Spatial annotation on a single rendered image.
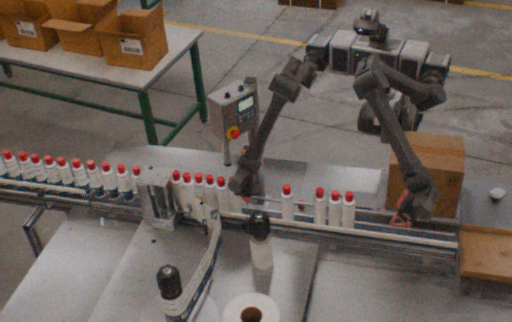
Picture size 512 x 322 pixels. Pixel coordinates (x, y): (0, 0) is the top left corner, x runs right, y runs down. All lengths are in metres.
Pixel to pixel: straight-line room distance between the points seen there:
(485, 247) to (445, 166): 0.38
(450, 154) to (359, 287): 0.68
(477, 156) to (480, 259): 1.93
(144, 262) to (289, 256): 0.60
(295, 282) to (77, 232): 1.05
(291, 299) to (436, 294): 0.57
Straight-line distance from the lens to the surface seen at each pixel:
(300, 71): 2.17
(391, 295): 2.48
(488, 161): 4.49
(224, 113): 2.35
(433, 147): 2.70
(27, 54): 4.55
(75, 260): 2.76
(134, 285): 2.52
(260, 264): 2.41
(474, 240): 2.74
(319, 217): 2.58
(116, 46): 4.05
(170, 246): 2.62
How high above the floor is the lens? 2.78
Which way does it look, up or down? 39 degrees down
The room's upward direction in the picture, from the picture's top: 6 degrees counter-clockwise
